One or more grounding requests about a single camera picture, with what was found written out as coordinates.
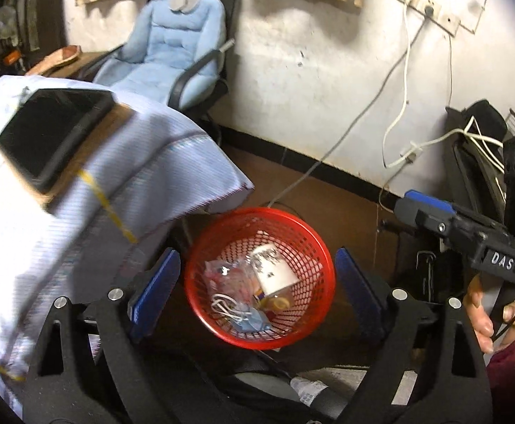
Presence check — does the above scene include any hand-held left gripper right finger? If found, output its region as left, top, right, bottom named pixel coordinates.
left=335, top=247, right=492, bottom=424

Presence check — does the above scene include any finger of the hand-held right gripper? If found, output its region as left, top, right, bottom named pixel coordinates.
left=393, top=190, right=459, bottom=241

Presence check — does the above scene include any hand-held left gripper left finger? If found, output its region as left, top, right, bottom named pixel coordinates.
left=21, top=247, right=183, bottom=424

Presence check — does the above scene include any red plastic mesh basket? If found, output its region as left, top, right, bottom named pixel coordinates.
left=184, top=207, right=337, bottom=351

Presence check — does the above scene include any white printed paper cup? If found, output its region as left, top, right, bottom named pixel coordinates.
left=251, top=242, right=299, bottom=294

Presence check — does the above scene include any person's right hand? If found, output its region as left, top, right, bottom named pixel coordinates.
left=463, top=273, right=515, bottom=355

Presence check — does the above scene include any black bag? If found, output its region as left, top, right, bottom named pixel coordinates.
left=444, top=99, right=510, bottom=248

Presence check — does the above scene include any black tablet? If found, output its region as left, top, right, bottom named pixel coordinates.
left=0, top=88, right=116, bottom=186

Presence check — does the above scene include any black office chair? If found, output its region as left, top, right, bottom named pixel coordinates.
left=78, top=0, right=243, bottom=142

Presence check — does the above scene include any blue chair cushion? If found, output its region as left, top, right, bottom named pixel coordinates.
left=93, top=0, right=227, bottom=109

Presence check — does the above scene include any tan wooden object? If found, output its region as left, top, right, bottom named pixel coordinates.
left=24, top=45, right=82, bottom=76

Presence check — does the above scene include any white cable with adapter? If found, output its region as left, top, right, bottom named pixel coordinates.
left=382, top=0, right=421, bottom=169

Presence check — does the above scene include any white cable bundle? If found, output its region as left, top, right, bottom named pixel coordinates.
left=454, top=116, right=505, bottom=174

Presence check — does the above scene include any grey cable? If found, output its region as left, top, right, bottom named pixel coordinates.
left=266, top=9, right=432, bottom=208

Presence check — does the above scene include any white wall power strip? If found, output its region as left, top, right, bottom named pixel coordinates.
left=370, top=0, right=461, bottom=36

